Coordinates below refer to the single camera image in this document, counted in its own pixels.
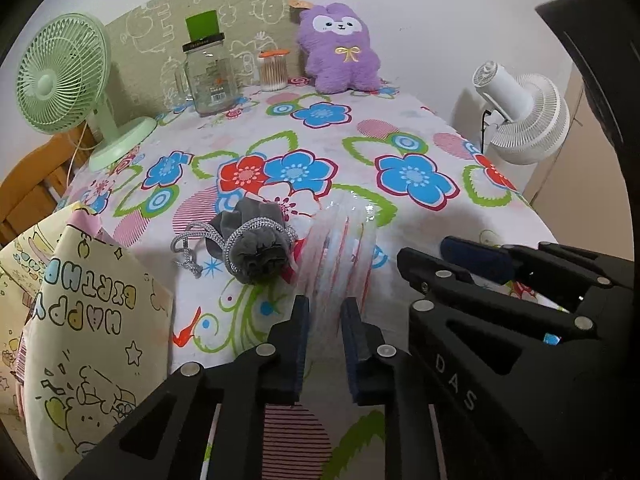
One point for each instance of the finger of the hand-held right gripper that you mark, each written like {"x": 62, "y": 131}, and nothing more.
{"x": 475, "y": 260}
{"x": 450, "y": 290}

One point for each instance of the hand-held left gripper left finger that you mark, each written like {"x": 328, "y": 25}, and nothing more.
{"x": 300, "y": 350}

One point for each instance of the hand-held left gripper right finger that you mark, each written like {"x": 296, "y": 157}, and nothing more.
{"x": 351, "y": 355}

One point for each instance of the clear red-striped plastic bag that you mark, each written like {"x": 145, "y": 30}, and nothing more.
{"x": 335, "y": 250}

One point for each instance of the yellow cartoon gift bag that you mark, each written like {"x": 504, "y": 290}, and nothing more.
{"x": 90, "y": 340}

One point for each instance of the white desk fan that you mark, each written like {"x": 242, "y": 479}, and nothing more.
{"x": 530, "y": 115}

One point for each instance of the floral tablecloth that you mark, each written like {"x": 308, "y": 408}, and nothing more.
{"x": 375, "y": 130}

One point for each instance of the dark blurred object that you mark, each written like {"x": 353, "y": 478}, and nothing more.
{"x": 585, "y": 60}

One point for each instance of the purple plush toy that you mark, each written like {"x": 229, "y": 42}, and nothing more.
{"x": 340, "y": 55}

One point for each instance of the cotton swab container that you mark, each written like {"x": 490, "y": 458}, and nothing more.
{"x": 273, "y": 72}

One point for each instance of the glass jar with black lid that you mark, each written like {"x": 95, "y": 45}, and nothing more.
{"x": 210, "y": 82}

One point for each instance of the wooden chair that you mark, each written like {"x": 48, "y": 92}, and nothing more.
{"x": 30, "y": 175}

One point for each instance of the green card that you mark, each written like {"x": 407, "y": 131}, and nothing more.
{"x": 202, "y": 24}

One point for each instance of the green patterned board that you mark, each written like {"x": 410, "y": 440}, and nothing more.
{"x": 150, "y": 30}

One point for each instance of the green desk fan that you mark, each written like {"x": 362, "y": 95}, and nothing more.
{"x": 55, "y": 77}

